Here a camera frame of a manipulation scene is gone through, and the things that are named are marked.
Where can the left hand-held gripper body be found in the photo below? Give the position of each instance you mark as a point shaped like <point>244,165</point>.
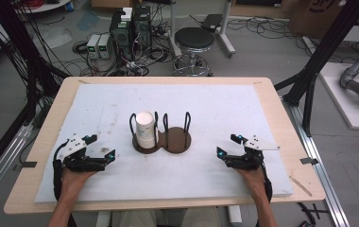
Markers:
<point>80,162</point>

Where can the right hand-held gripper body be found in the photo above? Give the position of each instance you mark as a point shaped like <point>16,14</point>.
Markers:
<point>247,160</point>

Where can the brown cup holder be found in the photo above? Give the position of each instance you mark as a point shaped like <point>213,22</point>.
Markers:
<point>176,142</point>

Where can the white paper cup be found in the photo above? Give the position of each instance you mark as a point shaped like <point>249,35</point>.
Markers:
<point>144,123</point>
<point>148,143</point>

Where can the person's left hand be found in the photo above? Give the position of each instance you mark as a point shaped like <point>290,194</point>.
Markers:
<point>73,181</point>

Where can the person's right hand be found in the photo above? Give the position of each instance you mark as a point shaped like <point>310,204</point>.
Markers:
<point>253,181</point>

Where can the white foam mat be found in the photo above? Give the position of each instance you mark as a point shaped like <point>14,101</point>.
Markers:
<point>199,110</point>

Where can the black tape piece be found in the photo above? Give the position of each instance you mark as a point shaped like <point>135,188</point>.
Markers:
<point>309,160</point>
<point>26,165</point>

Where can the thin wooden stick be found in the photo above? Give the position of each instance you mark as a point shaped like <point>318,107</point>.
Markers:
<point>300,186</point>

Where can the person's legs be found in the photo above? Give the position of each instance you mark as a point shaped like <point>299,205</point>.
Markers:
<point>133,219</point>

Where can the grey power supply unit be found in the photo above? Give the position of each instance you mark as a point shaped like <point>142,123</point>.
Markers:
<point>92,47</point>
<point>104,46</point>

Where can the white metal stand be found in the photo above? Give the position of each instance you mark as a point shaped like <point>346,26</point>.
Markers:
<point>226,41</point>

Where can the black computer tower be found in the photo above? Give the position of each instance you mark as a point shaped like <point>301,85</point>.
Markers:
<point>142,30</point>
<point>121,34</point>

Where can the black round stool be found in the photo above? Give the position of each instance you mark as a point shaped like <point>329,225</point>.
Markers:
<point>194,38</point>

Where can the white floor board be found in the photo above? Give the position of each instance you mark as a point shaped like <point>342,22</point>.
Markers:
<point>347,107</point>

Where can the black flat device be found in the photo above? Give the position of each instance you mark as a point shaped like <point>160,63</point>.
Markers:
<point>211,22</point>

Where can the cardboard box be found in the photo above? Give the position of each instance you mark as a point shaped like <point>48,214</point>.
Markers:
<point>319,15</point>

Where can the aluminium rail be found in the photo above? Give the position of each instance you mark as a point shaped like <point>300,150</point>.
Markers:
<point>319,164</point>
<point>4,157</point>

